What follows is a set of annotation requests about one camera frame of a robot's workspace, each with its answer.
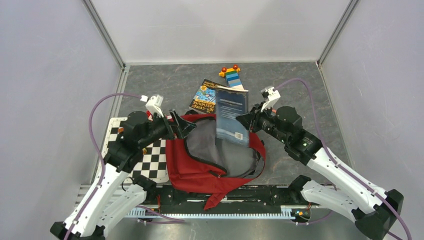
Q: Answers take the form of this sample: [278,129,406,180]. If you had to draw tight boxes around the colourful toy block tower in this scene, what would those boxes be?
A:
[218,64,245,90]

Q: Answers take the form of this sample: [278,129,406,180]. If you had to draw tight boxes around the aluminium toothed rail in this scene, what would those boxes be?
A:
[124,207,296,220]

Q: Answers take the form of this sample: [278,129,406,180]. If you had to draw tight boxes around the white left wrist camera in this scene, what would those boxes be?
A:
[140,94,164,118]

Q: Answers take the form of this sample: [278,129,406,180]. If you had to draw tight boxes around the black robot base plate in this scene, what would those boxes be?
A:
[142,185,309,214]

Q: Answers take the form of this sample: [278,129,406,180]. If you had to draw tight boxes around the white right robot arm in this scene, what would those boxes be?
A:
[216,104,406,240]

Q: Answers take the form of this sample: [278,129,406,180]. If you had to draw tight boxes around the dark blue Nineteen Eighty-Four book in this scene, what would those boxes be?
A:
[215,86,249,147]

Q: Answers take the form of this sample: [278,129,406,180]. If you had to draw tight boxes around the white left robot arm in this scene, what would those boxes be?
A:
[50,110,196,240]

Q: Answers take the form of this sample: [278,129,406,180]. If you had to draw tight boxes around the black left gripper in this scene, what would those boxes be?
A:
[139,108,197,148]

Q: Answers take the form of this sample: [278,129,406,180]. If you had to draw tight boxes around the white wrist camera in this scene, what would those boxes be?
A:
[260,86,281,112]
[140,94,164,118]

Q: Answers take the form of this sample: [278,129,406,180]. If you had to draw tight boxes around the red student backpack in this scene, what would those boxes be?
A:
[165,111,266,211]

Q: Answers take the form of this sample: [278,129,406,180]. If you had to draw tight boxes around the blue treehouse comic book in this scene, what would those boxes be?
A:
[189,79,223,114]

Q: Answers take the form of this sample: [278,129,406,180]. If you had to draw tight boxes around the black and white chessboard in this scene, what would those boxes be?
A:
[101,117,169,184]

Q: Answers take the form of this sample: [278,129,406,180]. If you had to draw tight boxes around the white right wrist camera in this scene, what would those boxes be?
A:
[260,86,281,112]

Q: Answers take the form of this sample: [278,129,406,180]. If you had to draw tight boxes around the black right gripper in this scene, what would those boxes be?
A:
[235,101,289,145]

